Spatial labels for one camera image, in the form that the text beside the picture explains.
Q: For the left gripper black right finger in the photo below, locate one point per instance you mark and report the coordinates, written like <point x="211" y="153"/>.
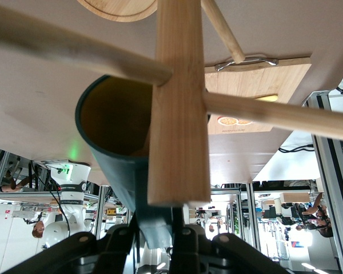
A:
<point x="185" y="248"/>

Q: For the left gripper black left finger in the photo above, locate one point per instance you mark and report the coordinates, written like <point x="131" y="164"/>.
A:
<point x="117" y="245"/>

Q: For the teal cup with yellow inside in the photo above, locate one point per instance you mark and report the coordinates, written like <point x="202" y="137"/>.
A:
<point x="117" y="177"/>

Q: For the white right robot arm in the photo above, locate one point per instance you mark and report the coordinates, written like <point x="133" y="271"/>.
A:
<point x="71" y="177"/>

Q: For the wooden mug rack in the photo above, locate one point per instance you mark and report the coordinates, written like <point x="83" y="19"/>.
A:
<point x="177" y="114"/>

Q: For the aluminium table leg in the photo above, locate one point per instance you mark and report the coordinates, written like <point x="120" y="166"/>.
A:
<point x="250" y="217"/>

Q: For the person in background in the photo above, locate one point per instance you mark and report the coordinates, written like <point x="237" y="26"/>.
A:
<point x="314" y="212"/>
<point x="38" y="229"/>

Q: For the cardboard box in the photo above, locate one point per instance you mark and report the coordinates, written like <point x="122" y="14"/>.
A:
<point x="294" y="197"/>

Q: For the orange slice toy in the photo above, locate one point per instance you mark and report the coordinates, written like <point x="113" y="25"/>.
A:
<point x="227" y="121"/>
<point x="244" y="122"/>

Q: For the yellow plastic fork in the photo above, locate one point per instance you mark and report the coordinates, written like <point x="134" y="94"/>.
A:
<point x="267" y="98"/>

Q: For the aluminium camera post with bracket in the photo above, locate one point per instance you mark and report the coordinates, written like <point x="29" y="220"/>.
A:
<point x="328" y="171"/>

